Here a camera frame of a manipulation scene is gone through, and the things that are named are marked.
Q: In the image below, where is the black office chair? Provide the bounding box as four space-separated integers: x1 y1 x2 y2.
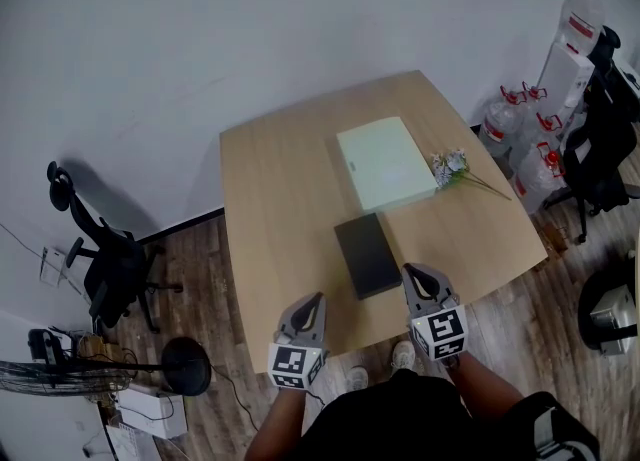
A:
46 161 184 334
542 24 640 244

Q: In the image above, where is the black round stool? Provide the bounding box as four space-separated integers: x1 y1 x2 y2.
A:
577 263 640 358

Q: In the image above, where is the grey metal device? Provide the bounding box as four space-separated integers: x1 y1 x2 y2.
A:
589 284 639 356

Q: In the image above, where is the white flat box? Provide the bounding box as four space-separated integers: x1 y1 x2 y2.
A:
335 116 439 213

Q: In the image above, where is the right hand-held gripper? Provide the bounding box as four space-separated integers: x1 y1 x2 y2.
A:
402 262 470 365

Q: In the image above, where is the black floor cable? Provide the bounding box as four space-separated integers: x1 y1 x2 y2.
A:
212 366 261 433

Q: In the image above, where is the white water dispenser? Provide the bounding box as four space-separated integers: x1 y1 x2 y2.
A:
537 42 596 123

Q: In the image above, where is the person's left white shoe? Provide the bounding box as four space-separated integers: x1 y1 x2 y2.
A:
345 366 370 393

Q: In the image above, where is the black box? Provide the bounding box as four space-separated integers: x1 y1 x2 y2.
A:
333 212 404 301

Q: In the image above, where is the person's left forearm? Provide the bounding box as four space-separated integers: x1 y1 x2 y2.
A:
243 388 309 461

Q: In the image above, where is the clear red-handled water jug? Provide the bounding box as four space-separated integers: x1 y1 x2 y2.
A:
512 142 567 215
478 86 526 158
522 81 550 118
519 112 565 160

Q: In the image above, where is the white cardboard box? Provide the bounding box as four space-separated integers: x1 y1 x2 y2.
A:
117 382 189 440
104 423 162 461

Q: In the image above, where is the person's right white shoe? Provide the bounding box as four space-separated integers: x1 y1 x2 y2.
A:
391 340 416 371

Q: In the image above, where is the artificial flower sprig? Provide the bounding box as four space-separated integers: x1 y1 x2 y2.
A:
430 147 514 202

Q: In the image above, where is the person's black clothing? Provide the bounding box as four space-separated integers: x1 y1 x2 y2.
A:
299 368 526 461

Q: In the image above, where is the black pedestal fan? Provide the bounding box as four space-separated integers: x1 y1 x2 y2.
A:
0 327 213 398

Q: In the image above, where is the black pouch with grey strap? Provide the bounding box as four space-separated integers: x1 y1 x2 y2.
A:
487 391 601 461

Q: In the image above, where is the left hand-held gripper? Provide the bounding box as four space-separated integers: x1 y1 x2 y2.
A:
267 291 330 391

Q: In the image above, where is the brown wooden block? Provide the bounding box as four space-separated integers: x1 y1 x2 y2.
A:
539 221 569 254

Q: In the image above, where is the clear dispenser water jug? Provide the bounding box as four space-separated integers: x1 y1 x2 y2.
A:
553 0 606 55

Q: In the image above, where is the person's white shoe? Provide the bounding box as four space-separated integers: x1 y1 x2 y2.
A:
391 340 416 371
345 366 370 393

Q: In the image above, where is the person's right forearm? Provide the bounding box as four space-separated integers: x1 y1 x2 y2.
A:
447 351 526 423

